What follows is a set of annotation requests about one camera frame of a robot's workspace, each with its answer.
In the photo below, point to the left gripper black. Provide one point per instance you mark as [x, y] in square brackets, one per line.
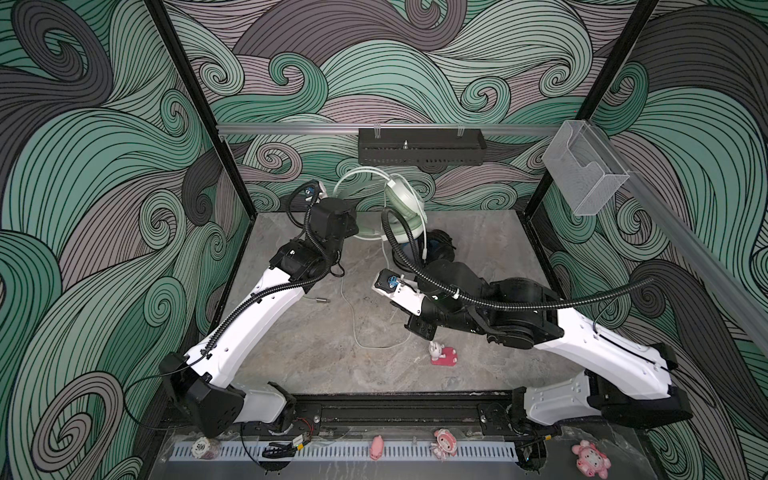
[349, 227]

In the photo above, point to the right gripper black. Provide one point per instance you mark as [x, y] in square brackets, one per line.
[427, 327]

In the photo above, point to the mint green headphones with cable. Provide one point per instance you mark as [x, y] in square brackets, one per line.
[397, 193]

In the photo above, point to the black blue headphones with cable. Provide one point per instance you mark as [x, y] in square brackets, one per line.
[438, 246]

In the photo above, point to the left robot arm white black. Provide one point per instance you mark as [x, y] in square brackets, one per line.
[200, 382]

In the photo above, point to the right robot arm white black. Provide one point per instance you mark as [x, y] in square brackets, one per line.
[624, 382]

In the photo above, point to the pink toy on table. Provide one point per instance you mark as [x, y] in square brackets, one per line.
[438, 354]

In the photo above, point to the pink white doll toy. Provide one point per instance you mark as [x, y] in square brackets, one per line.
[445, 444]

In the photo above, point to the small pink figure toy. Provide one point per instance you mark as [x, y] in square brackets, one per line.
[376, 448]

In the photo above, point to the pink pig plush toy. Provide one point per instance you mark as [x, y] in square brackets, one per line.
[591, 462]

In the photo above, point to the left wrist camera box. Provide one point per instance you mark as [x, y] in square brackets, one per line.
[312, 192]

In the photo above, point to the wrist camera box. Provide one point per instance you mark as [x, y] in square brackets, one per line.
[312, 192]
[397, 289]

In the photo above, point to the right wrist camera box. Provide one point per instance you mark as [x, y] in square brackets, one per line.
[397, 289]

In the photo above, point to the aluminium wall rail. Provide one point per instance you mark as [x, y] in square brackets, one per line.
[307, 128]

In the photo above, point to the black perforated wall tray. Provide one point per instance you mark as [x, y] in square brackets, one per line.
[431, 148]

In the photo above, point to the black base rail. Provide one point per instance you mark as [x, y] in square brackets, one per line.
[489, 407]

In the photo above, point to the clear plastic wall bin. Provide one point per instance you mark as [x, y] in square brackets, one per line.
[585, 167]

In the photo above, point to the white slotted cable duct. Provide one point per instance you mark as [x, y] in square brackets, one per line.
[356, 451]

